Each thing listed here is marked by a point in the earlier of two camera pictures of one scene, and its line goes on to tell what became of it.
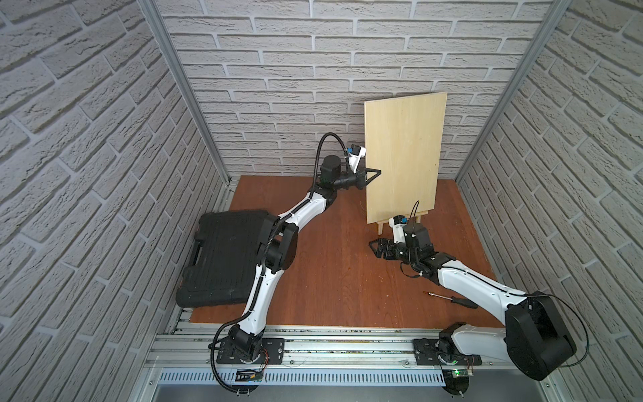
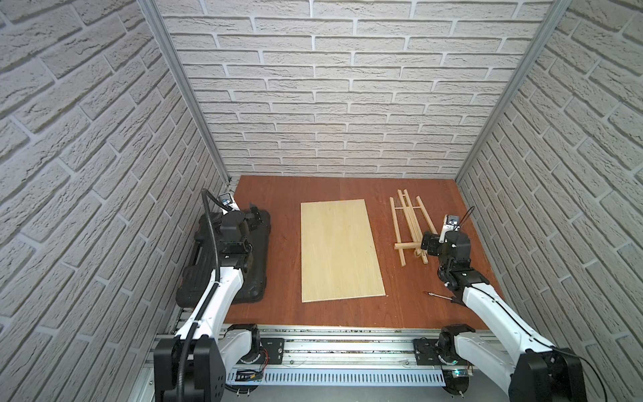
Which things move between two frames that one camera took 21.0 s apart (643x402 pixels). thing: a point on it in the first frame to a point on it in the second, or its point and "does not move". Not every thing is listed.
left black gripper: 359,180 to 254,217
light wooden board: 403,140 to 338,256
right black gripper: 382,242 to 434,244
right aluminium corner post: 558,10 does not move
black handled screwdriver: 456,300 does not move
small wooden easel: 380,224 to 414,225
